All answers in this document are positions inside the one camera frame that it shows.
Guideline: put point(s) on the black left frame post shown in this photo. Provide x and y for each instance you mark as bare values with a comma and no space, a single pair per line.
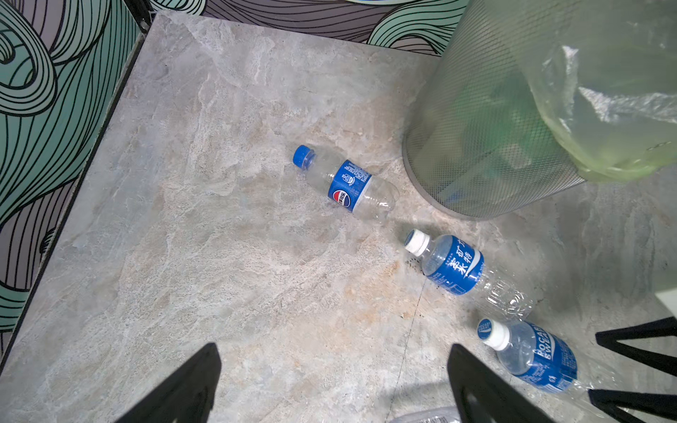
142,11

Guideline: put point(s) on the Pepsi bottle near bin left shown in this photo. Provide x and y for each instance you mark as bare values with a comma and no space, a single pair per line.
348,185

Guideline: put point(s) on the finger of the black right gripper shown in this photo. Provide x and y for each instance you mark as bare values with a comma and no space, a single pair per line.
613,340
616,403

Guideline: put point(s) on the grey mesh waste bin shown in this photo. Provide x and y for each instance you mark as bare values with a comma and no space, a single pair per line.
475,146

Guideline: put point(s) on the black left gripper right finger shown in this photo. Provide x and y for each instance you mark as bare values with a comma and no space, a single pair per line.
482,396

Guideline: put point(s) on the white cap blue label bottle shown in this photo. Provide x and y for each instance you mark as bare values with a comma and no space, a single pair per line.
463,271

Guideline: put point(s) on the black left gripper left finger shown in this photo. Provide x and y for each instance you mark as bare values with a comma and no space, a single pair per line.
187,395

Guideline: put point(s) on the crushed clear bottle front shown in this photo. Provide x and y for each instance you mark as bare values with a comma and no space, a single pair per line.
448,414

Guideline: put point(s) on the Pocari bottle centre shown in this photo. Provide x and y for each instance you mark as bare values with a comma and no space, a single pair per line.
546,362

